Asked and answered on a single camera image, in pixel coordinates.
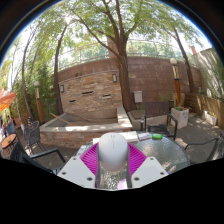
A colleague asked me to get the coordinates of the white booklet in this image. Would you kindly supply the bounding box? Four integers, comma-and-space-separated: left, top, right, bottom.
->
118, 130, 139, 143

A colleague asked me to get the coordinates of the grey electrical box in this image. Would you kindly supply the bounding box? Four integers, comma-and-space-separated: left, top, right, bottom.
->
133, 90, 144, 104

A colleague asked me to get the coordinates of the large tree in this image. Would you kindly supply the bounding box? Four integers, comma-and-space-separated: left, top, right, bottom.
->
66, 0, 174, 113

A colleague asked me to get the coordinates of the slender tree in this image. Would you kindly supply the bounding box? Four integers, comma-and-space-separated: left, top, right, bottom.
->
53, 23, 70, 116

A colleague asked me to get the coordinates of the black armchair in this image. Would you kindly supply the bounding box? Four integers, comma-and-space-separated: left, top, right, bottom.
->
9, 141, 68, 174

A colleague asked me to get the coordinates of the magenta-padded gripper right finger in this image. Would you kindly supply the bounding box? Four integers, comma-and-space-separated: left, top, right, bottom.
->
125, 143, 169, 190

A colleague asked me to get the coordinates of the wooden lamp post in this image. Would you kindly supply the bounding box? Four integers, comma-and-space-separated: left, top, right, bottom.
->
33, 80, 46, 125
169, 57, 183, 108

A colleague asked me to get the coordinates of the black mesh chair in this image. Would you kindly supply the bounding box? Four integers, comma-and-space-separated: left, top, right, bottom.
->
22, 120, 46, 156

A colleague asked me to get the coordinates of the white computer mouse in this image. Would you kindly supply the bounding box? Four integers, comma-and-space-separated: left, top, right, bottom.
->
97, 132, 130, 173

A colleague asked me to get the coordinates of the dark slatted garden chair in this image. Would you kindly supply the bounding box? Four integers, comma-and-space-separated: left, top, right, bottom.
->
140, 101, 179, 141

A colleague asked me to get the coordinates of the orange awning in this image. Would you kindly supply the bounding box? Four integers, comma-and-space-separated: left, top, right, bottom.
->
0, 87, 18, 113

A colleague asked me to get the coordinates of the small white book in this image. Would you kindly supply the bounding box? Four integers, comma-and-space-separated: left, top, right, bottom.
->
137, 132, 153, 141

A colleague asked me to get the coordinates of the long white planter box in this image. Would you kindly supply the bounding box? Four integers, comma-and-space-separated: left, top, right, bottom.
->
203, 109, 218, 126

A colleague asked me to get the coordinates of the black metal chair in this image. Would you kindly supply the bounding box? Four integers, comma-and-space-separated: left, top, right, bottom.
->
184, 134, 224, 164

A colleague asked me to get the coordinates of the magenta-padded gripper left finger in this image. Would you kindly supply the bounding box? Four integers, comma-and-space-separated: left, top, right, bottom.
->
57, 142, 102, 190

